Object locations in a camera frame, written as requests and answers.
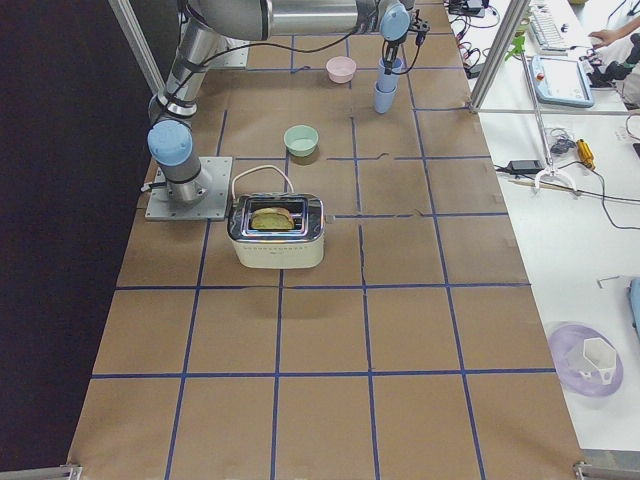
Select purple plastic plate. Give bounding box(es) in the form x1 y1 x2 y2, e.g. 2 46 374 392
548 324 624 397

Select person hand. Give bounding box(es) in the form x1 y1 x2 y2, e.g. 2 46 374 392
588 29 619 49

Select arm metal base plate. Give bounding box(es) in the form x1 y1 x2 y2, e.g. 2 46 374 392
145 156 232 221

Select cream toaster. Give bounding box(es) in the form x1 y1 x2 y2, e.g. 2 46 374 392
227 193 325 269

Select pink bowl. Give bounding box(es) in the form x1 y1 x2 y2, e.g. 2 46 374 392
325 56 357 84

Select black power adapter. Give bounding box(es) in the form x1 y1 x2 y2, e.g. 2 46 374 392
507 160 544 175

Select white plastic clamp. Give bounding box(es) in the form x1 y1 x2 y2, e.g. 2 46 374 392
534 169 578 194

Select aluminium frame post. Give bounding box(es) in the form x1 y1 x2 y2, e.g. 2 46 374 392
468 0 529 112

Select white keyboard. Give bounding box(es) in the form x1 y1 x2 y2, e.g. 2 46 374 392
530 9 568 52

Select white toaster power cord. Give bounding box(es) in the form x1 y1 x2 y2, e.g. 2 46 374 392
231 165 295 199

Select yellow screwdriver tool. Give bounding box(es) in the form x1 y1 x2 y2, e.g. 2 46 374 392
576 139 596 171

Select green plastic clamp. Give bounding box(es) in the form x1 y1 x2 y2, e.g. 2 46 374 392
504 34 526 62

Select white hexagonal cup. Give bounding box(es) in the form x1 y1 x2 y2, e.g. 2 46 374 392
580 338 617 385

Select green bowl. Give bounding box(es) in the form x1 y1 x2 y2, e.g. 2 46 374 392
283 124 319 157

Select teach pendant tablet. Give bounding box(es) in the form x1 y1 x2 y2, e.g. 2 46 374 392
529 55 594 108

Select toast slice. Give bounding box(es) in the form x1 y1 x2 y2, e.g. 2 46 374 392
250 207 295 231

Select blue cup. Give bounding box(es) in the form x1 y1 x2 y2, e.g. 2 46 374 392
374 84 397 114
376 58 404 93

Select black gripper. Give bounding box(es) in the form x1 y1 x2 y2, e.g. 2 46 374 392
381 9 429 74

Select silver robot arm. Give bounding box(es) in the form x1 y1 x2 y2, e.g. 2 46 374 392
147 1 430 209

